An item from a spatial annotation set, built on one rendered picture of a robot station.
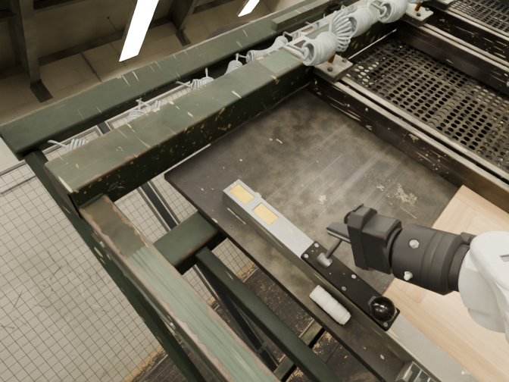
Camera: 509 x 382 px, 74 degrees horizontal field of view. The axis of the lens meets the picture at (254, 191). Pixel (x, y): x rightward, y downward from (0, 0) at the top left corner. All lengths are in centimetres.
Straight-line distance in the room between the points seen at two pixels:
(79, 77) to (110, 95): 454
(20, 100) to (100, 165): 493
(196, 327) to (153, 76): 99
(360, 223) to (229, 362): 30
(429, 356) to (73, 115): 115
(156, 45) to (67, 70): 149
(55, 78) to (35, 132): 458
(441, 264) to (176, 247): 51
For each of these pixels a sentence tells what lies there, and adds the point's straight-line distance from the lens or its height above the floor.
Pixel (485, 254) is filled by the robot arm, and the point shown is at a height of 150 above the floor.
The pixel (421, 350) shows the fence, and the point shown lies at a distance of 71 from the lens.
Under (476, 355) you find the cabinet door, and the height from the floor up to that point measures 121.
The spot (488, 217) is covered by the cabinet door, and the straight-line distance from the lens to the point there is 99.
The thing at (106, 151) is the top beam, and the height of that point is 190.
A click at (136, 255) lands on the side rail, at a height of 170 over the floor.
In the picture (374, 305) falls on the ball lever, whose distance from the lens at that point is 57.
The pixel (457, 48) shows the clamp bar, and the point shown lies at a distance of 150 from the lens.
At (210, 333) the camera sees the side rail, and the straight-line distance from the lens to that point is 61.
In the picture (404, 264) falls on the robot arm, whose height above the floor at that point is 150.
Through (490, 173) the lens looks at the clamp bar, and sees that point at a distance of 103.
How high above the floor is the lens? 176
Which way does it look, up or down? 8 degrees down
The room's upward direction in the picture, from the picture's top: 33 degrees counter-clockwise
